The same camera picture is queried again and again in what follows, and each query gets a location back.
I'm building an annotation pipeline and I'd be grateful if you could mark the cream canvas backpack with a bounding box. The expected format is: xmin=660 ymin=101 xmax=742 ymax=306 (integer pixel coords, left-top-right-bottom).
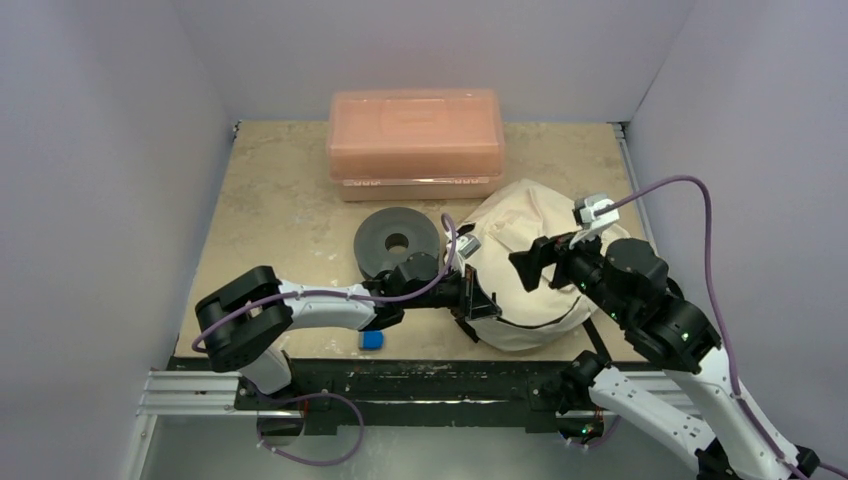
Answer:
xmin=450 ymin=178 xmax=684 ymax=362

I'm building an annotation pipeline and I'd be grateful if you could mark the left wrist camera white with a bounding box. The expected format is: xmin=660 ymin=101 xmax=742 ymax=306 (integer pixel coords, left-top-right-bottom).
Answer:
xmin=455 ymin=233 xmax=481 ymax=260

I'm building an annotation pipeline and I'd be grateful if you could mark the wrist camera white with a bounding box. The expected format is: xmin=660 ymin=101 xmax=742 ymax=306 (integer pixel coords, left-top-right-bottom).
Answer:
xmin=569 ymin=193 xmax=620 ymax=249
xmin=455 ymin=233 xmax=481 ymax=260

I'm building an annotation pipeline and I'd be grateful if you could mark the black filament spool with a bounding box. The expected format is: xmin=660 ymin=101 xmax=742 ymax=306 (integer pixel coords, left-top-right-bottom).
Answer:
xmin=353 ymin=207 xmax=441 ymax=280

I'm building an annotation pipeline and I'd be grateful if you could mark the pink translucent storage box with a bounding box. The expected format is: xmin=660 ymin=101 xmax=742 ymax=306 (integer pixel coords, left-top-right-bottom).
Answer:
xmin=326 ymin=88 xmax=506 ymax=202

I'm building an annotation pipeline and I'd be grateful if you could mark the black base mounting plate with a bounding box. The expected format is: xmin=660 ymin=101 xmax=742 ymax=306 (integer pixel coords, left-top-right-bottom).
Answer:
xmin=165 ymin=357 xmax=624 ymax=446

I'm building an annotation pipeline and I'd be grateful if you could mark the blue eraser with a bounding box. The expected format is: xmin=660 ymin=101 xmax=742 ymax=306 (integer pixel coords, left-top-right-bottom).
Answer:
xmin=358 ymin=331 xmax=385 ymax=351

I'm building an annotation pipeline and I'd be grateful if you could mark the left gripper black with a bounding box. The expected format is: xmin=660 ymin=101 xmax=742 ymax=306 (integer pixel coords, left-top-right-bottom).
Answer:
xmin=402 ymin=262 xmax=500 ymax=320

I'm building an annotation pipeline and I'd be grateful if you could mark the aluminium rail right side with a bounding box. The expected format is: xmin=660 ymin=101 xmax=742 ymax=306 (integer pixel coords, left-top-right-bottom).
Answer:
xmin=610 ymin=121 xmax=704 ymax=405

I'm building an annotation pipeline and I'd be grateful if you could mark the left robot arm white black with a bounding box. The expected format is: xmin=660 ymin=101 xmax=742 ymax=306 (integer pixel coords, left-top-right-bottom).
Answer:
xmin=192 ymin=253 xmax=501 ymax=409

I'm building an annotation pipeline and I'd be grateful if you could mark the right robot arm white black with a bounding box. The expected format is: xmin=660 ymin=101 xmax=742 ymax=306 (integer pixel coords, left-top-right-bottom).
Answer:
xmin=509 ymin=234 xmax=821 ymax=479

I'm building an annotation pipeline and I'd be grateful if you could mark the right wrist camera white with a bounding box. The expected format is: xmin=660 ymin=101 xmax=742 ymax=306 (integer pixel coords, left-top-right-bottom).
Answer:
xmin=569 ymin=193 xmax=620 ymax=249

